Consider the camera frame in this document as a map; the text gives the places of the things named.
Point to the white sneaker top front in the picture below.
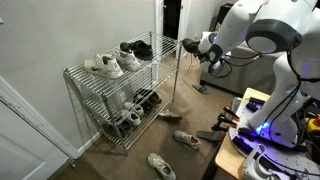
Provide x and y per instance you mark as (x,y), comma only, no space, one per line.
(103,65)

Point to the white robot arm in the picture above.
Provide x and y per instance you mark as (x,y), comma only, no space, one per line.
(290,28)

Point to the black speaker box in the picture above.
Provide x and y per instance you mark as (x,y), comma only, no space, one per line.
(223,10)

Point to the white sneaker bottom rack rear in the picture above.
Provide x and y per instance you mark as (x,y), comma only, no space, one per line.
(135,108)

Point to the white sneaker bottom rack front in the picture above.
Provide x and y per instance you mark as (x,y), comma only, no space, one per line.
(131,117)

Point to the dark shoe bottom rack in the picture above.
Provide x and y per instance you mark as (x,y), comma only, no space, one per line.
(121,130)

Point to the grey sneaker floor near rack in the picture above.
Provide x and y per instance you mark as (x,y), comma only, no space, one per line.
(169,116)

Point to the black sneaker rack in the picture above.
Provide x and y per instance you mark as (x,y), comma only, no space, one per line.
(191,45)
(140,49)

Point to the dark slipper by sofa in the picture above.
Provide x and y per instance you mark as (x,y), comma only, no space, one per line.
(201,89)

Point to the round robot base plate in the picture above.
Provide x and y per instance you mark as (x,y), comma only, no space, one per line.
(291,163)

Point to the black orange clamps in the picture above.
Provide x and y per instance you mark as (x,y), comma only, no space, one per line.
(223,119)

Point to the white sneaker top back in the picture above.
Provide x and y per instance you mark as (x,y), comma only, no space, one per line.
(127,60)

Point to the dark sandal on floor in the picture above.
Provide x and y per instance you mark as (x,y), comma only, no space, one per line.
(211,136)

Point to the white sneaker rack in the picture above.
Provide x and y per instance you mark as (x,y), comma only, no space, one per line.
(135,108)
(131,117)

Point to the grey sneaker floor middle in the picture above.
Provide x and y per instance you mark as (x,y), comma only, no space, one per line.
(188,139)

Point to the brown shoes bottom rack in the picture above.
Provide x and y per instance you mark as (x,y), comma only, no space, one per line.
(147,99)

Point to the yellow red button box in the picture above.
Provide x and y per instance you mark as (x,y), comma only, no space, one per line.
(313,124)

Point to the grey sneaker floor front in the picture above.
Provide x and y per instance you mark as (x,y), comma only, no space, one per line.
(162,167)

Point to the grey sofa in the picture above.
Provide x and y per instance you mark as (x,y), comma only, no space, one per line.
(258,75)

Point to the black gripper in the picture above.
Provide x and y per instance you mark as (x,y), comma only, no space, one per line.
(206,55)

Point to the white door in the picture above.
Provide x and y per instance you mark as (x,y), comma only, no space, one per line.
(30,148)

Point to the black sneaker top rack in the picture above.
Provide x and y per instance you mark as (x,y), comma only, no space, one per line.
(140,49)

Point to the silver wire shoe rack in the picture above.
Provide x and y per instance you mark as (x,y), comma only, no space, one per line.
(102,99)

